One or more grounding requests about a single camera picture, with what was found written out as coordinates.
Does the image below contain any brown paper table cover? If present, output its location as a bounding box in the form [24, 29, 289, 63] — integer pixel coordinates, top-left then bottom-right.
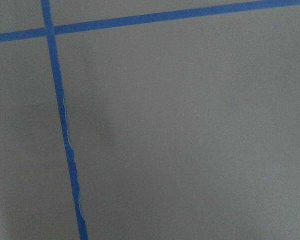
[0, 0, 300, 240]

